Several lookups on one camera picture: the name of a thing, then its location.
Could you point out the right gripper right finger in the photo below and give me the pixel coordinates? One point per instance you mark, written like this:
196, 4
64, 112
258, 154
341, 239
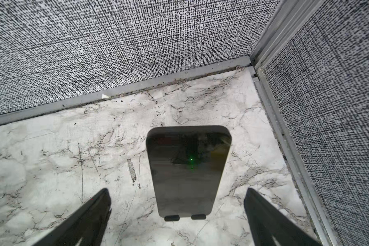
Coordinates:
268, 226

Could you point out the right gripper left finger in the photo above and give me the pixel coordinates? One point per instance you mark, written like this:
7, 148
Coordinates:
85, 227

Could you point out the phone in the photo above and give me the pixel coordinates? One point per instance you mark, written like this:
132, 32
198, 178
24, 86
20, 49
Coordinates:
187, 164

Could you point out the far right purple stand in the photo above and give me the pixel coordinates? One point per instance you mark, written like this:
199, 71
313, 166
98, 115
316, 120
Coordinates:
184, 217

